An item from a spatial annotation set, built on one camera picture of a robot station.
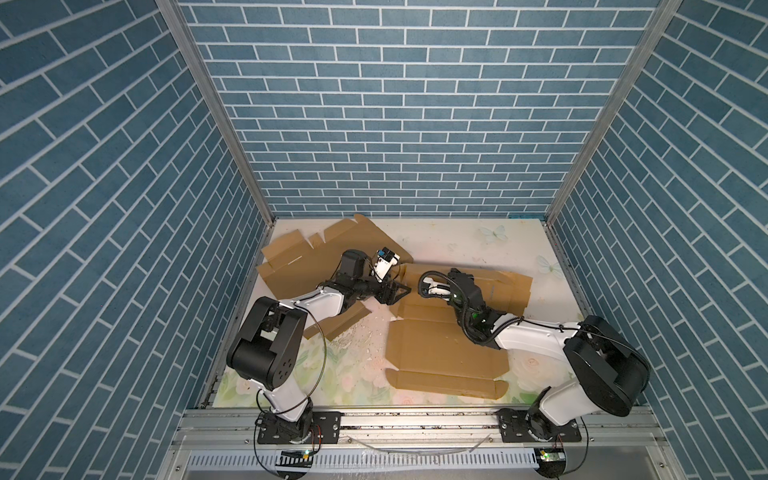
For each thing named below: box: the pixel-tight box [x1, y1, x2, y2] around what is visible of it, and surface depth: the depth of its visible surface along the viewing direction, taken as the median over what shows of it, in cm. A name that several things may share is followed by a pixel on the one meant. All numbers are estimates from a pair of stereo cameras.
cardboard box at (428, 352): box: [385, 264, 533, 399], surface depth 87 cm
